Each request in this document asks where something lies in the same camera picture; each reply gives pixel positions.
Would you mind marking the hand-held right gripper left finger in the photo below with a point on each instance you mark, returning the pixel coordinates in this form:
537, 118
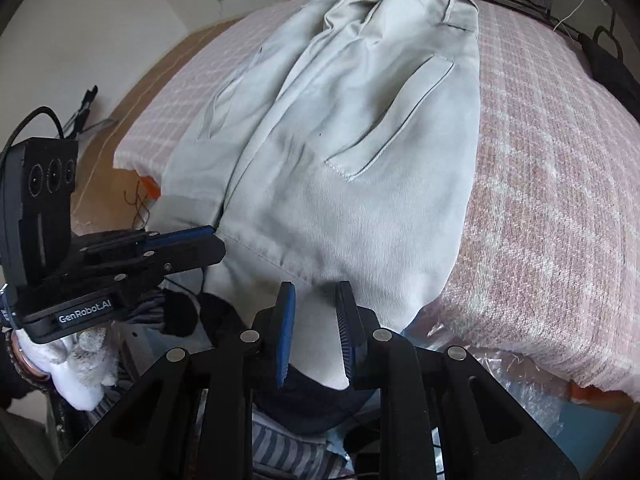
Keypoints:
284, 340

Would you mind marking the white jacket with blue collar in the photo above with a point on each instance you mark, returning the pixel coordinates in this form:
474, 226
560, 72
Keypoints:
350, 160

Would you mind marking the clear plastic sheet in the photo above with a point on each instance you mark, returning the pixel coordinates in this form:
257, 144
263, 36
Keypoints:
500, 390

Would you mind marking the person's left hand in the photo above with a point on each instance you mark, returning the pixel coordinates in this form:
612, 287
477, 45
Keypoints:
75, 370

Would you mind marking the black folded cloth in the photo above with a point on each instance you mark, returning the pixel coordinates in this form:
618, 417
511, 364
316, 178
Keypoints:
615, 80

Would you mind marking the pink plaid blanket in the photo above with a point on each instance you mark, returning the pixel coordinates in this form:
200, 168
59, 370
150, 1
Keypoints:
540, 185

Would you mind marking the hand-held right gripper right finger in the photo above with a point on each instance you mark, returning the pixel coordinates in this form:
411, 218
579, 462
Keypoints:
347, 340

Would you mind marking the person's striped pants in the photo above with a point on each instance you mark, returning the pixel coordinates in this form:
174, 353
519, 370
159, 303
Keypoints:
295, 450

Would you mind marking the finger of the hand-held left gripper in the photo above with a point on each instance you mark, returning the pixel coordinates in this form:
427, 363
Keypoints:
185, 236
195, 255

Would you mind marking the black metal clothes rack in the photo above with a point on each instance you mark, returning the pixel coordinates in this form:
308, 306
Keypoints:
606, 30

